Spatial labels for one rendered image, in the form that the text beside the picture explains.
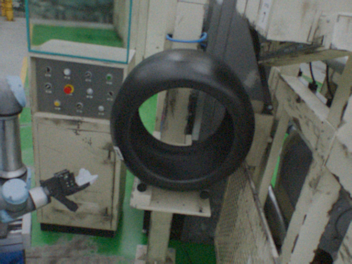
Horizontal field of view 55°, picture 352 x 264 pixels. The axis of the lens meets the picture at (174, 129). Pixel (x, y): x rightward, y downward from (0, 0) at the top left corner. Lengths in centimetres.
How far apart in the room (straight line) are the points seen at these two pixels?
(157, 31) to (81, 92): 311
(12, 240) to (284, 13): 139
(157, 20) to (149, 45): 37
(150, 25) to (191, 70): 378
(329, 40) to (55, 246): 212
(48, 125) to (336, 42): 166
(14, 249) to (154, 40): 387
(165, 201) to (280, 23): 96
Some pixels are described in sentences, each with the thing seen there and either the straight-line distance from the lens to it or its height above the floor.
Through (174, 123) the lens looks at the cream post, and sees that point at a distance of 176.
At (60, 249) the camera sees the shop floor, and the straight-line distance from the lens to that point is 253.
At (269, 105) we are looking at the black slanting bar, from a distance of 171.
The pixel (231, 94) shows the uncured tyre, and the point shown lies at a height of 139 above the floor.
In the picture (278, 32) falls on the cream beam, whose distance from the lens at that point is 104.
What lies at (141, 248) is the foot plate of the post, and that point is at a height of 2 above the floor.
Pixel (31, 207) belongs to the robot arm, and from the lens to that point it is 130.
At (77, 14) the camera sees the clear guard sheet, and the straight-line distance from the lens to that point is 195.
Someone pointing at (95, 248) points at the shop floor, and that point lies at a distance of 252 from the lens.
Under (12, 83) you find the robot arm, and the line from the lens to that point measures 134.
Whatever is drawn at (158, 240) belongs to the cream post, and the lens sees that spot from 222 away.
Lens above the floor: 179
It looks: 26 degrees down
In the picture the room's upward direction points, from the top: 8 degrees clockwise
